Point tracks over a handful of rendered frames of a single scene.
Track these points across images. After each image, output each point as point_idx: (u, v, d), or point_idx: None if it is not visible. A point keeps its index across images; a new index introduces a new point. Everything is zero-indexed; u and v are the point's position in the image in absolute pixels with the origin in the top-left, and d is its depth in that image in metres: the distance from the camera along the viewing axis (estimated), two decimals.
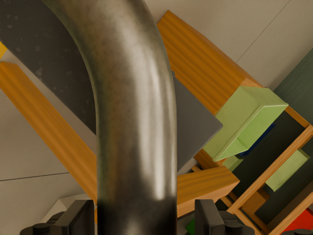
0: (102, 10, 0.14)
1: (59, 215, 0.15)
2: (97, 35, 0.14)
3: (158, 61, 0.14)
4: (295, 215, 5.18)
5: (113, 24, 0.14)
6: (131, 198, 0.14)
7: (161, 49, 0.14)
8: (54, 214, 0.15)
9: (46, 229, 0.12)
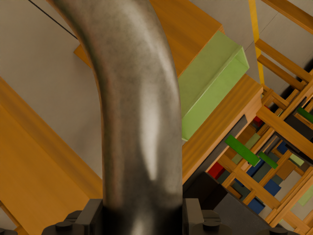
0: (106, 9, 0.14)
1: (75, 214, 0.15)
2: (101, 34, 0.14)
3: (163, 59, 0.14)
4: None
5: (117, 23, 0.14)
6: (136, 196, 0.14)
7: (165, 47, 0.14)
8: (69, 213, 0.16)
9: (68, 227, 0.12)
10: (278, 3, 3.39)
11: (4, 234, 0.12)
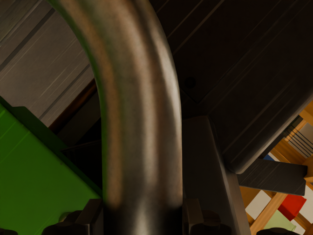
0: (106, 9, 0.14)
1: (75, 214, 0.15)
2: (101, 34, 0.14)
3: (163, 59, 0.14)
4: None
5: (117, 23, 0.14)
6: (137, 196, 0.14)
7: (165, 47, 0.14)
8: (69, 213, 0.16)
9: (68, 227, 0.12)
10: None
11: (4, 234, 0.12)
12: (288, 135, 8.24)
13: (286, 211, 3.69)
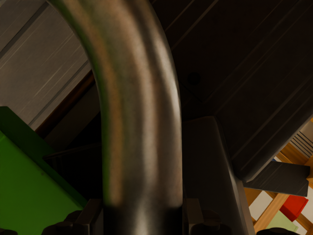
0: (106, 9, 0.14)
1: (75, 214, 0.15)
2: (101, 34, 0.14)
3: (163, 59, 0.14)
4: None
5: (117, 23, 0.14)
6: (137, 196, 0.14)
7: (165, 47, 0.14)
8: (69, 213, 0.16)
9: (68, 227, 0.12)
10: None
11: (4, 234, 0.12)
12: None
13: (288, 212, 3.66)
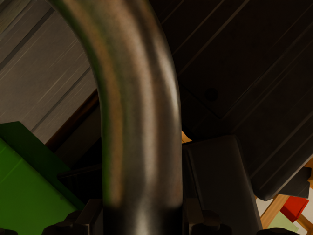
0: (105, 9, 0.14)
1: (75, 214, 0.15)
2: (101, 34, 0.14)
3: (162, 59, 0.14)
4: None
5: (117, 23, 0.14)
6: (136, 196, 0.14)
7: (165, 47, 0.14)
8: (69, 213, 0.16)
9: (68, 227, 0.12)
10: None
11: (4, 234, 0.12)
12: None
13: (289, 213, 3.66)
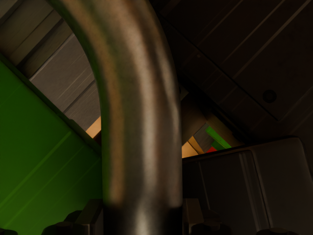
0: (106, 9, 0.14)
1: (75, 214, 0.15)
2: (101, 34, 0.14)
3: (163, 59, 0.14)
4: None
5: (117, 23, 0.14)
6: (136, 196, 0.14)
7: (165, 47, 0.14)
8: (69, 213, 0.16)
9: (68, 227, 0.12)
10: None
11: (4, 234, 0.12)
12: None
13: None
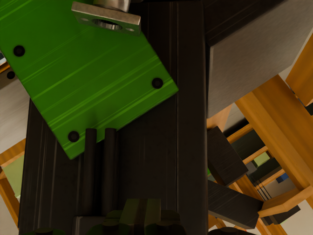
0: None
1: (113, 214, 0.15)
2: None
3: None
4: None
5: None
6: None
7: None
8: (108, 213, 0.16)
9: (113, 227, 0.12)
10: None
11: (53, 234, 0.12)
12: None
13: None
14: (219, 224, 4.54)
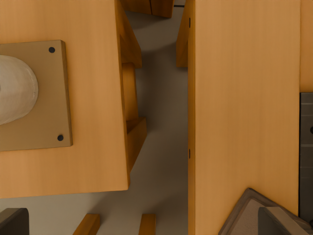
0: None
1: None
2: None
3: None
4: None
5: None
6: None
7: None
8: None
9: None
10: None
11: None
12: None
13: None
14: None
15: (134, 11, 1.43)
